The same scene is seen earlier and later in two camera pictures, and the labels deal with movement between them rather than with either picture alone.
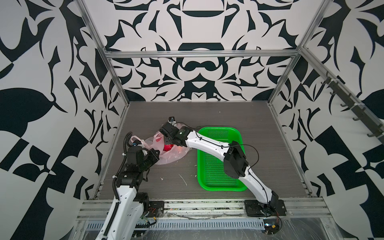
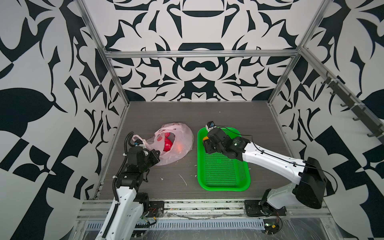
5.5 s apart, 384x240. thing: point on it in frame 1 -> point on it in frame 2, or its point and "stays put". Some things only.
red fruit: x=167 y=147 stays put
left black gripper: x=154 y=157 stays put
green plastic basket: x=211 y=175 stays put
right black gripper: x=165 y=140 -> x=206 y=143
